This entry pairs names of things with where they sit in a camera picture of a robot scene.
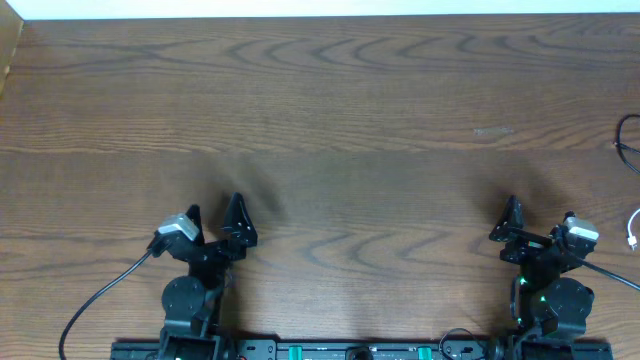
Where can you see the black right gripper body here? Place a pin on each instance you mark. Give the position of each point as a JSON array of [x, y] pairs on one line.
[[526, 246]]

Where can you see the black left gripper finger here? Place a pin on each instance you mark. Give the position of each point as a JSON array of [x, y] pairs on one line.
[[194, 214], [237, 224]]

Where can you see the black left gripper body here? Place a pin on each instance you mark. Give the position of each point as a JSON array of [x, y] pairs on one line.
[[220, 257]]

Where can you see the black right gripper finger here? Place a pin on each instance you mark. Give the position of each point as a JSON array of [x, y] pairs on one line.
[[510, 222], [568, 215]]

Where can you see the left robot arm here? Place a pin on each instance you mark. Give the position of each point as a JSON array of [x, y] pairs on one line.
[[192, 303]]

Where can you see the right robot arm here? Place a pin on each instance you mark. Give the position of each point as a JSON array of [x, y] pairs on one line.
[[544, 299]]

